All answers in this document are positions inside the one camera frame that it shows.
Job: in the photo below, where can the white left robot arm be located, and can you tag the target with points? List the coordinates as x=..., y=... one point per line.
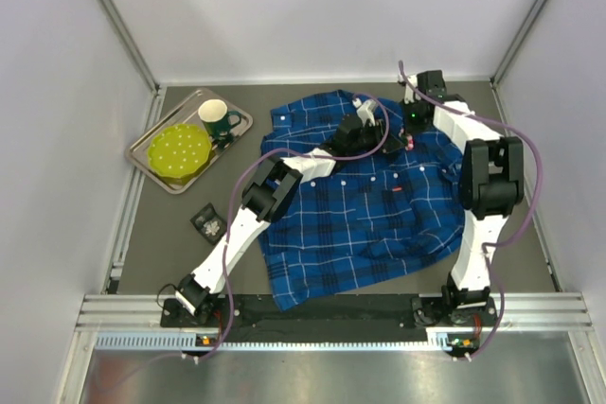
x=268, y=195

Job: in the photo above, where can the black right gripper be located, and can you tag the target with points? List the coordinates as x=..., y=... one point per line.
x=414, y=122

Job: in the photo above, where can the small black frame box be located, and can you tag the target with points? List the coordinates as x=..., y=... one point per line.
x=206, y=214

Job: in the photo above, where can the blue plaid shirt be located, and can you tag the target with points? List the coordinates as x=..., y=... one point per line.
x=376, y=219

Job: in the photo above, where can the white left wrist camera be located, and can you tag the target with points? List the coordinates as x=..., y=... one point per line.
x=365, y=109

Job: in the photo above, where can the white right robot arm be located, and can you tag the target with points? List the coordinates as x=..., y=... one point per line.
x=489, y=187

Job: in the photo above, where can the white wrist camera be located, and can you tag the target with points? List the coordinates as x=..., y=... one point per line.
x=365, y=109
x=410, y=87

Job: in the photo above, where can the yellow-green dotted plate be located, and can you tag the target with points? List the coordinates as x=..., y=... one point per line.
x=179, y=152

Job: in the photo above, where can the silver maple leaf brooch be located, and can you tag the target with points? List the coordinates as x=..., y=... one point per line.
x=212, y=228

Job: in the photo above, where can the silver metal tray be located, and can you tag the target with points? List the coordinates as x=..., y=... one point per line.
x=186, y=112

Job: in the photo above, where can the green mug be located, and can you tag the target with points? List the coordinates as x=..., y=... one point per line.
x=218, y=119

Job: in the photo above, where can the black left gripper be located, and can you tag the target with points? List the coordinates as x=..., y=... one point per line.
x=383, y=137

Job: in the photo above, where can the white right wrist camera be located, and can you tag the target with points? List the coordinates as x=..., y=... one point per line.
x=410, y=87

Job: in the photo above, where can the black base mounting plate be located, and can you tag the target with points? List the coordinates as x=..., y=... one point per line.
x=344, y=318

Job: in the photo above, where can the pink flower brooch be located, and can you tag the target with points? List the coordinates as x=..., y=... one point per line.
x=409, y=142

